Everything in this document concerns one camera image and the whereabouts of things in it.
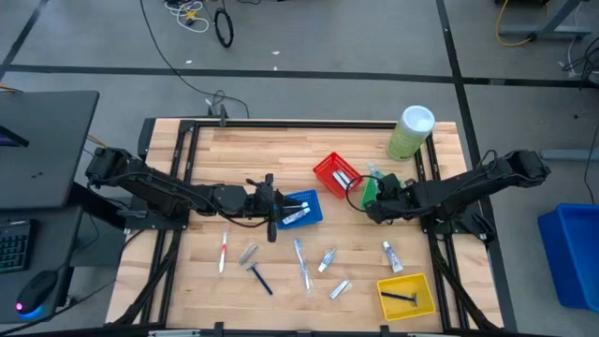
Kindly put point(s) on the green plastic basket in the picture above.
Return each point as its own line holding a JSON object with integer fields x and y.
{"x": 369, "y": 193}

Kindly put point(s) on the black desk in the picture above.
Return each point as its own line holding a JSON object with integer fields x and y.
{"x": 61, "y": 234}
{"x": 51, "y": 150}

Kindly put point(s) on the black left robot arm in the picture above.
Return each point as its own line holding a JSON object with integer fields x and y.
{"x": 164, "y": 192}

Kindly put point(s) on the large blue storage bin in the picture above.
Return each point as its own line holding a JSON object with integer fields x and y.
{"x": 573, "y": 257}

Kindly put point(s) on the red toothbrush in clear wrap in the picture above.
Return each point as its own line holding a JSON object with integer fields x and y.
{"x": 223, "y": 250}

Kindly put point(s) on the yellow plastic basket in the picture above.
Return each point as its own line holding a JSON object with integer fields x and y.
{"x": 405, "y": 309}

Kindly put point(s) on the red plastic basket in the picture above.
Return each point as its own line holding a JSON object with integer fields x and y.
{"x": 327, "y": 168}

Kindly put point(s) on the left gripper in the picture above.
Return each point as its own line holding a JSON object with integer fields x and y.
{"x": 269, "y": 203}

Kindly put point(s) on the black backlit keyboard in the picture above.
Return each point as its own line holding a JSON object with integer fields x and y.
{"x": 14, "y": 245}

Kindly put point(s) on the blue plastic basket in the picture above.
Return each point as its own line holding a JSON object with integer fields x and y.
{"x": 314, "y": 202}

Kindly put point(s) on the teal toothbrush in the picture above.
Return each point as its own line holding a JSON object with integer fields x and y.
{"x": 374, "y": 169}

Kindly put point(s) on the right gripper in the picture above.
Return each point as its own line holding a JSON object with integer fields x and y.
{"x": 390, "y": 199}

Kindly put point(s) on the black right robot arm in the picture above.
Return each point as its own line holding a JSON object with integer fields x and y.
{"x": 468, "y": 187}

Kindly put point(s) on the blue toothbrush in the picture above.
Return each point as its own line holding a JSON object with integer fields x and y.
{"x": 303, "y": 267}

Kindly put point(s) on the black aluminium table frame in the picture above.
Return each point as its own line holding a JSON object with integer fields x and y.
{"x": 299, "y": 124}

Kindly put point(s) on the black computer mouse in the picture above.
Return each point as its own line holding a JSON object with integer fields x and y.
{"x": 36, "y": 292}

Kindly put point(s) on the black monitor with blue screen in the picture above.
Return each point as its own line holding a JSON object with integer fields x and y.
{"x": 11, "y": 137}

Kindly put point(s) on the grey table stand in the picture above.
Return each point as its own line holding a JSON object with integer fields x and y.
{"x": 543, "y": 32}

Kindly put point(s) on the grey floor stand foot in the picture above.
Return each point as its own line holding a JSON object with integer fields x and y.
{"x": 568, "y": 155}

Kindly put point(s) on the green wipes canister white lid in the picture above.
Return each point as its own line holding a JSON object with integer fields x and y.
{"x": 409, "y": 136}

